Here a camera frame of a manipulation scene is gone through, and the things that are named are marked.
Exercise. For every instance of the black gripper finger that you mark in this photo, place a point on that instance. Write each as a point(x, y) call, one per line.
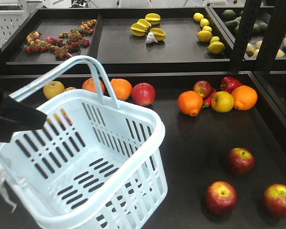
point(15, 117)

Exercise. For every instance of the light blue plastic basket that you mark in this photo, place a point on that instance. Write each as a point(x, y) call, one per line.
point(94, 163)

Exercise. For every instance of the yellow apple back left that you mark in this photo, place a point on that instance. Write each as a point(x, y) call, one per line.
point(53, 89)

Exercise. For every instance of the pink apple back left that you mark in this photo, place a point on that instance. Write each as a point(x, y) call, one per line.
point(69, 89)

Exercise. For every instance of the orange back left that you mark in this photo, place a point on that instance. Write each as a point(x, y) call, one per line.
point(90, 85)

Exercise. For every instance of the cherry tomato pile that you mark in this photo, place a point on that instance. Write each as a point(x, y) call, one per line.
point(65, 45)

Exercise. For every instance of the orange back centre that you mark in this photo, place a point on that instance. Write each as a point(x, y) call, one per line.
point(122, 88)

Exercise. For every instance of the red apple back centre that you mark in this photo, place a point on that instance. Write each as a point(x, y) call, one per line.
point(143, 94)

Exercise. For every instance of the white garlic bulb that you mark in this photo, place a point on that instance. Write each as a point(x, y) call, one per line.
point(150, 38)

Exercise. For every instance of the orange left with nub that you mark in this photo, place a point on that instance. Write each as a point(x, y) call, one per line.
point(190, 103)

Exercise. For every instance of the red yellow apple back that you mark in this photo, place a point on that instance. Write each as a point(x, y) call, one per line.
point(203, 88)

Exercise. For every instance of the yellow apple centre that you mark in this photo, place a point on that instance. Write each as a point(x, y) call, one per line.
point(222, 102)

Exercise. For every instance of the black wooden produce stand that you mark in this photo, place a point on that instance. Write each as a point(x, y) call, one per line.
point(194, 149)

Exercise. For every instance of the red bell pepper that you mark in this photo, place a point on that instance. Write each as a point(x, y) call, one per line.
point(228, 84)

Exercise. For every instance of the dark red apple lower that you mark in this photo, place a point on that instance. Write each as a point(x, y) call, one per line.
point(220, 198)

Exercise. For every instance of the dark red apple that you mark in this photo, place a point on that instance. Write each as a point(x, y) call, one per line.
point(274, 200)
point(220, 198)
point(239, 161)

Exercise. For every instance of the dark red apple upper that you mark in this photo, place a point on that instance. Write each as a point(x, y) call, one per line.
point(239, 161)

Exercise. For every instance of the orange right round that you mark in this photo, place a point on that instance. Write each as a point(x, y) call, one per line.
point(245, 97)

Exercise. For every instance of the dark red apple far right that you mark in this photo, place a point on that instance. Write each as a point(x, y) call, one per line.
point(274, 200)

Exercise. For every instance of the black upright post right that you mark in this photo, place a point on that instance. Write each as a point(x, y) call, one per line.
point(266, 60)

